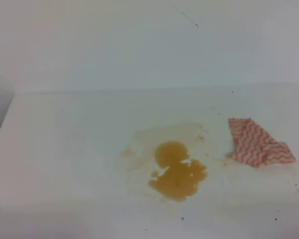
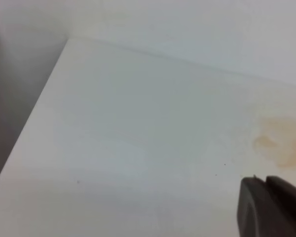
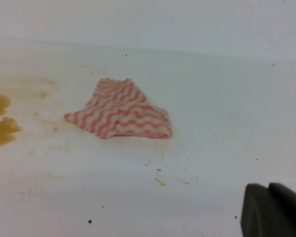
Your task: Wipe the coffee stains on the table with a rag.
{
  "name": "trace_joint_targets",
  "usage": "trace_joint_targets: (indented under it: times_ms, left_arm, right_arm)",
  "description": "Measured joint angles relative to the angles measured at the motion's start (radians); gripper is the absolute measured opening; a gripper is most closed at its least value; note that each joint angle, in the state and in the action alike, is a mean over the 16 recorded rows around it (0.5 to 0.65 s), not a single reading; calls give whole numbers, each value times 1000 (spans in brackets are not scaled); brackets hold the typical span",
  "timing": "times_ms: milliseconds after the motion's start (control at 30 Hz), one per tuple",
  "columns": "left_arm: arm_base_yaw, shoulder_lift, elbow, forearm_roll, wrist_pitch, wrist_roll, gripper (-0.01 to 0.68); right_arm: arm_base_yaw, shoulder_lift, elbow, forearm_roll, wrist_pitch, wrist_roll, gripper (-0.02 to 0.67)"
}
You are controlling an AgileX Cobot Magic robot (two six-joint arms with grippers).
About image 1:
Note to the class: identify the pink white striped rag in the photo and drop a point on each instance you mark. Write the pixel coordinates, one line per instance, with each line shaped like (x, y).
(255, 147)

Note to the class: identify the brown coffee stain puddle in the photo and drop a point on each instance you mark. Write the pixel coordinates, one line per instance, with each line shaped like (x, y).
(181, 176)

